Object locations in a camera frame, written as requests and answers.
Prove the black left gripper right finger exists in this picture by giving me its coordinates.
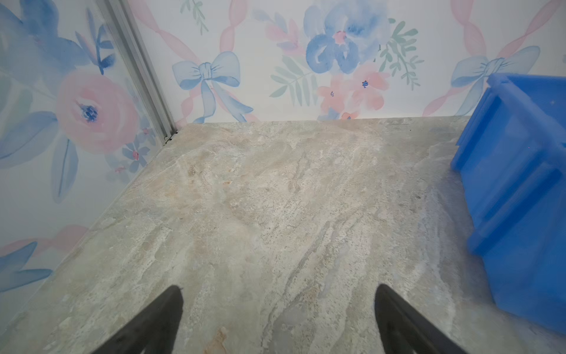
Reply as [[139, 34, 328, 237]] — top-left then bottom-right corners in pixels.
[[374, 283, 466, 354]]

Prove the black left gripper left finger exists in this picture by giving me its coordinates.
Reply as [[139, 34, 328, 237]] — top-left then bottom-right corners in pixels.
[[94, 286, 184, 353]]

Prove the blue plastic storage bin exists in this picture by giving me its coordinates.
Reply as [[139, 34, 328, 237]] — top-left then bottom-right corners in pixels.
[[451, 74, 565, 333]]

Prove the aluminium corner post left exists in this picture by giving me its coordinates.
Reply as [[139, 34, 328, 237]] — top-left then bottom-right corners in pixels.
[[96, 0, 178, 145]]

